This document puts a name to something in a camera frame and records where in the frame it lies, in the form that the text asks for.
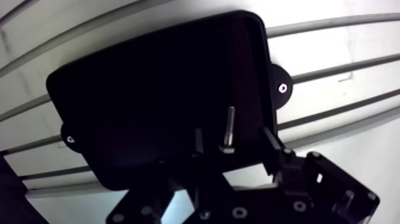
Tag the black tray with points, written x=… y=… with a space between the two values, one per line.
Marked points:
x=162 y=100

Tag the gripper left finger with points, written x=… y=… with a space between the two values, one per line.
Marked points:
x=147 y=203

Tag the steel bolt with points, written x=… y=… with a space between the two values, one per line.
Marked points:
x=229 y=131

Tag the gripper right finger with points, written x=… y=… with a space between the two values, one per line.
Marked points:
x=300 y=187

